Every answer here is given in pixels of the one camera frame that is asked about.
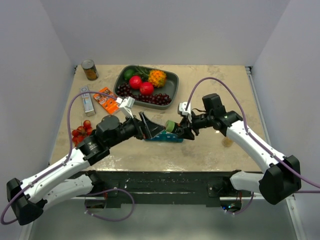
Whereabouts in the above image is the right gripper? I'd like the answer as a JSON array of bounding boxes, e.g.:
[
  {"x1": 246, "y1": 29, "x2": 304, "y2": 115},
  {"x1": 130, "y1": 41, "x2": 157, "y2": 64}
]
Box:
[{"x1": 177, "y1": 110, "x2": 214, "y2": 141}]

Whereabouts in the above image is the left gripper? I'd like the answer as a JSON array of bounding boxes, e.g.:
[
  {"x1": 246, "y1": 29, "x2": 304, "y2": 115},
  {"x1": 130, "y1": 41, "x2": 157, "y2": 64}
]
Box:
[{"x1": 107, "y1": 111, "x2": 166, "y2": 148}]

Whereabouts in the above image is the teal weekly pill organizer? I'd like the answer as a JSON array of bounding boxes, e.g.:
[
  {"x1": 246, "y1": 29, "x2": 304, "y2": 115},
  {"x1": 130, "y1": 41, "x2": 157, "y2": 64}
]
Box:
[{"x1": 145, "y1": 131, "x2": 184, "y2": 143}]

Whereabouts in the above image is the green bottle lid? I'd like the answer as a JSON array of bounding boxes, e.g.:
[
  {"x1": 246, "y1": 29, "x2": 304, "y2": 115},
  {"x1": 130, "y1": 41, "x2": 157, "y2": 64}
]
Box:
[{"x1": 165, "y1": 120, "x2": 175, "y2": 133}]

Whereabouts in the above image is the green lidded pill bottle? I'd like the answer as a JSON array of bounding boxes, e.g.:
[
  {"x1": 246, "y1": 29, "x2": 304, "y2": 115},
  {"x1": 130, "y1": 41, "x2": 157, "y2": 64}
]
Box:
[{"x1": 172, "y1": 123, "x2": 184, "y2": 135}]

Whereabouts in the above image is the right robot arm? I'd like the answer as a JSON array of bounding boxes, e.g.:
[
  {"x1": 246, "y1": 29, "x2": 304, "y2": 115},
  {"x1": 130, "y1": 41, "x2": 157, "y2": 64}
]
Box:
[{"x1": 164, "y1": 93, "x2": 302, "y2": 205}]

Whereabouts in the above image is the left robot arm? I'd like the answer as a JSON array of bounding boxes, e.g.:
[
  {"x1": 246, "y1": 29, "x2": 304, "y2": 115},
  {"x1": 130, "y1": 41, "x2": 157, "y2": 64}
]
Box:
[{"x1": 6, "y1": 112, "x2": 165, "y2": 226}]

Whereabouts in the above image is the grey fruit tray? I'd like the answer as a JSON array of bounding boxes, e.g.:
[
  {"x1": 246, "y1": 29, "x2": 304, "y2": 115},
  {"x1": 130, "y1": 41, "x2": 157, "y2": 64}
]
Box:
[{"x1": 113, "y1": 65, "x2": 179, "y2": 110}]

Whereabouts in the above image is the red apple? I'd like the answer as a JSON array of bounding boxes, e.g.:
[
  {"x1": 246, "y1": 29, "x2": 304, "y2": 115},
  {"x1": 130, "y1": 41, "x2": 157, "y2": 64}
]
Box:
[
  {"x1": 129, "y1": 75, "x2": 143, "y2": 90},
  {"x1": 139, "y1": 82, "x2": 154, "y2": 96}
]

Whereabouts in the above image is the orange spiky fruit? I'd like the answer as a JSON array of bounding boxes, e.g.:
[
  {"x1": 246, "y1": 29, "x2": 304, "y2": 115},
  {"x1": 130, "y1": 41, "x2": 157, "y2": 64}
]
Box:
[{"x1": 148, "y1": 70, "x2": 167, "y2": 88}]

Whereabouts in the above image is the dark red grape bunch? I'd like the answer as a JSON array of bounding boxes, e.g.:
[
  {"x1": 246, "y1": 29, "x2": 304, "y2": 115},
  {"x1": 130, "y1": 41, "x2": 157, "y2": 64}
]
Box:
[{"x1": 115, "y1": 83, "x2": 172, "y2": 106}]

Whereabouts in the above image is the green herb sprig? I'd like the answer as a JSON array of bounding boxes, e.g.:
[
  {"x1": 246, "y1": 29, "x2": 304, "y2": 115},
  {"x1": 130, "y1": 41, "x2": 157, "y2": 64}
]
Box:
[{"x1": 135, "y1": 65, "x2": 150, "y2": 79}]

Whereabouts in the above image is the green lime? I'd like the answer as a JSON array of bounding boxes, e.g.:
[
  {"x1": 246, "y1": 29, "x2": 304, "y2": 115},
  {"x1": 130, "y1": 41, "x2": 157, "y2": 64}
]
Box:
[{"x1": 123, "y1": 69, "x2": 135, "y2": 81}]

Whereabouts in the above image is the orange snack box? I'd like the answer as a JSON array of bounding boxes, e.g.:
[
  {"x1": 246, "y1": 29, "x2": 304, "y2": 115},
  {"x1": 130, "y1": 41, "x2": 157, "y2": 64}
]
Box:
[{"x1": 93, "y1": 87, "x2": 119, "y2": 115}]

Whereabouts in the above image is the silver toothpaste box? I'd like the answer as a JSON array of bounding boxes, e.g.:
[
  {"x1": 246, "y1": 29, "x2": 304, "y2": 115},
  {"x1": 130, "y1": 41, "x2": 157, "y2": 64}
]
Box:
[{"x1": 80, "y1": 85, "x2": 96, "y2": 117}]

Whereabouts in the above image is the red cherry tomato cluster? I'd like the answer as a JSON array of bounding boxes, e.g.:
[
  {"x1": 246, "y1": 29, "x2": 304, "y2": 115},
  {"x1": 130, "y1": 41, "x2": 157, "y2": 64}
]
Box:
[{"x1": 71, "y1": 120, "x2": 93, "y2": 147}]

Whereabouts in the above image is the tin can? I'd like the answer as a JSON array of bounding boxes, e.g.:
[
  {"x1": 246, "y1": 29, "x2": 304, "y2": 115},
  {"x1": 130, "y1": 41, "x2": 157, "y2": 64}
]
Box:
[{"x1": 81, "y1": 59, "x2": 99, "y2": 81}]

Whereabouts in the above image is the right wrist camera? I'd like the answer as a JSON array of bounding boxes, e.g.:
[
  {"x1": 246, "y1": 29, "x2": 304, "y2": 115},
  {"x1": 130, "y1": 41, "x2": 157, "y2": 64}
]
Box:
[{"x1": 177, "y1": 101, "x2": 192, "y2": 118}]

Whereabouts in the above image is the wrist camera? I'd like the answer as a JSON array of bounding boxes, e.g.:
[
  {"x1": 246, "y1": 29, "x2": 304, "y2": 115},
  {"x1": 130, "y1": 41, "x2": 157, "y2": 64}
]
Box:
[
  {"x1": 116, "y1": 96, "x2": 135, "y2": 118},
  {"x1": 177, "y1": 101, "x2": 192, "y2": 118}
]

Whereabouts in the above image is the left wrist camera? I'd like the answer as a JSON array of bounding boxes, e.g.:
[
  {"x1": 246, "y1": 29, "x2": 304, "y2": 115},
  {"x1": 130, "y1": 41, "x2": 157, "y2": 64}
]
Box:
[{"x1": 116, "y1": 96, "x2": 135, "y2": 118}]

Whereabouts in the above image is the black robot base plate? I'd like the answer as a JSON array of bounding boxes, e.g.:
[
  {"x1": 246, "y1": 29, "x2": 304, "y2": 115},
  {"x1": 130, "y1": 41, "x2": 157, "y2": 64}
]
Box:
[{"x1": 71, "y1": 170, "x2": 251, "y2": 208}]

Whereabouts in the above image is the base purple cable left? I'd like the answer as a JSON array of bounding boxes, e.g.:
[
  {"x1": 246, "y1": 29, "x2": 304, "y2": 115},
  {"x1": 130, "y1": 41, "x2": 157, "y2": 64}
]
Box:
[{"x1": 84, "y1": 185, "x2": 136, "y2": 222}]

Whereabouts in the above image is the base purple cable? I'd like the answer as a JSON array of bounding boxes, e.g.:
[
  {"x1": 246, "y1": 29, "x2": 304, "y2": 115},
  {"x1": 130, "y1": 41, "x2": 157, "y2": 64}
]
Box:
[
  {"x1": 84, "y1": 185, "x2": 136, "y2": 222},
  {"x1": 223, "y1": 191, "x2": 255, "y2": 216}
]

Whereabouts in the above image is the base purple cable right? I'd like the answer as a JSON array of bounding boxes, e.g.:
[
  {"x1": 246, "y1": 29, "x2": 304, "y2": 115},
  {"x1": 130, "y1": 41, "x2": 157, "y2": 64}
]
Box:
[{"x1": 223, "y1": 191, "x2": 255, "y2": 216}]

